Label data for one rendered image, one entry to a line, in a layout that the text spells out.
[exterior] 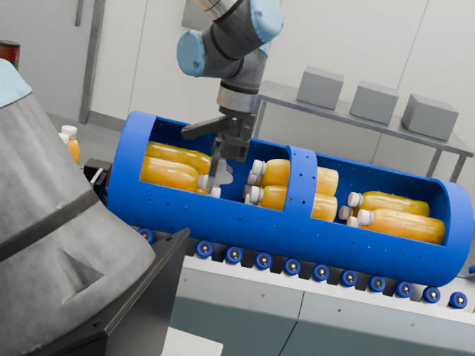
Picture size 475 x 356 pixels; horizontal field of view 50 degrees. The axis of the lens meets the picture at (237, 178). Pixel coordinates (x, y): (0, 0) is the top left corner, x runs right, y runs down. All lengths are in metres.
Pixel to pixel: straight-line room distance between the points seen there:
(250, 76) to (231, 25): 0.20
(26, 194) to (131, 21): 4.40
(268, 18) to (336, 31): 3.60
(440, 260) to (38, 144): 1.04
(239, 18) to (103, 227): 0.54
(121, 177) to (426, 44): 3.73
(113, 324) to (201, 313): 0.90
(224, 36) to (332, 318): 0.76
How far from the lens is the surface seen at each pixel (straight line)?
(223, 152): 1.20
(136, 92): 4.93
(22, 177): 0.52
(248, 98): 1.15
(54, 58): 5.18
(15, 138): 0.52
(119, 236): 0.54
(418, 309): 1.44
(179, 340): 0.76
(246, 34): 0.97
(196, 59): 1.03
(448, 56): 4.67
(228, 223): 1.20
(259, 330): 1.39
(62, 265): 0.51
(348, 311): 1.38
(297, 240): 1.24
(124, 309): 0.48
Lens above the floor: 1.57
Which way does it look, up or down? 20 degrees down
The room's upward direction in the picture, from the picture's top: 14 degrees clockwise
